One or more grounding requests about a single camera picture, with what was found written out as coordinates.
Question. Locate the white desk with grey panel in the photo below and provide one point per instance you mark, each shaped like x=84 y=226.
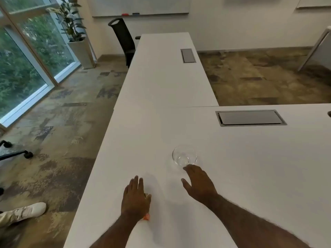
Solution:
x=320 y=52

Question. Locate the large window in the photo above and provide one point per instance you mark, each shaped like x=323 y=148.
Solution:
x=23 y=69

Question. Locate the green potted plant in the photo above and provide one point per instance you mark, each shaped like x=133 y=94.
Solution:
x=71 y=19

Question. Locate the person's left hand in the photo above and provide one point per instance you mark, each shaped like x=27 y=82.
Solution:
x=134 y=198

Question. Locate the wall whiteboard with tray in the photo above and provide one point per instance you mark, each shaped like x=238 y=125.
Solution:
x=141 y=5

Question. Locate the clear glass bowl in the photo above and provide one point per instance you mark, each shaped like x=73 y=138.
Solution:
x=181 y=154

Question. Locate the black chair castor base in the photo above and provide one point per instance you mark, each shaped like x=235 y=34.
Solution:
x=15 y=154

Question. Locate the pile of candy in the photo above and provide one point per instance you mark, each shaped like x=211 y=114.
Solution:
x=147 y=217

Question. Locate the person's right forearm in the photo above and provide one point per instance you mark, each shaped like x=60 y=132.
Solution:
x=248 y=224

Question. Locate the person's left forearm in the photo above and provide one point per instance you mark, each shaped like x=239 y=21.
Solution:
x=116 y=233

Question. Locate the small wall whiteboard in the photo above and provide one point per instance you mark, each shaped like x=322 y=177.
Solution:
x=314 y=2

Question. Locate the person's right hand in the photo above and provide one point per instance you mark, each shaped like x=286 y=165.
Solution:
x=200 y=185

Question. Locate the black office chair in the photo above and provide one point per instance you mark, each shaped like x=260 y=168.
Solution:
x=125 y=39

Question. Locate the white sneaker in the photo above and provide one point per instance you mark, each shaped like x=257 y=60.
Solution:
x=28 y=211

